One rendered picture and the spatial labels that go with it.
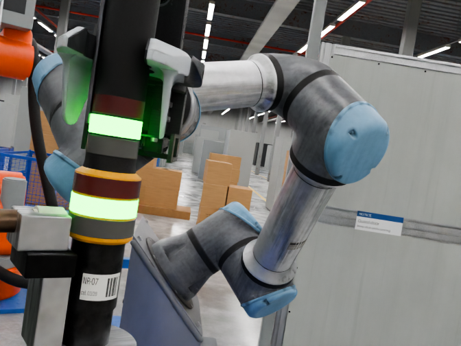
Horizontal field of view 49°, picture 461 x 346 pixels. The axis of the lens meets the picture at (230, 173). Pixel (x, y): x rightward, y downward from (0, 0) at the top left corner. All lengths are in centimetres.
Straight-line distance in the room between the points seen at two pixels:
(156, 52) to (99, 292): 15
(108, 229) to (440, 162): 206
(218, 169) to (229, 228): 681
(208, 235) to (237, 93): 42
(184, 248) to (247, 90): 45
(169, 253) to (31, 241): 82
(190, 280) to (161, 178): 854
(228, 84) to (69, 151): 28
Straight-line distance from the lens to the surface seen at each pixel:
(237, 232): 109
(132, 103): 33
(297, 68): 83
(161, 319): 111
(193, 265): 111
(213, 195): 793
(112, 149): 32
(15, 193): 421
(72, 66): 34
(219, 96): 76
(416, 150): 227
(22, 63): 437
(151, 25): 34
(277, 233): 93
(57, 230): 32
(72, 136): 61
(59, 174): 59
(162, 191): 964
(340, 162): 76
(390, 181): 224
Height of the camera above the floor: 151
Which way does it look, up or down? 3 degrees down
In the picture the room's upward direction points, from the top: 9 degrees clockwise
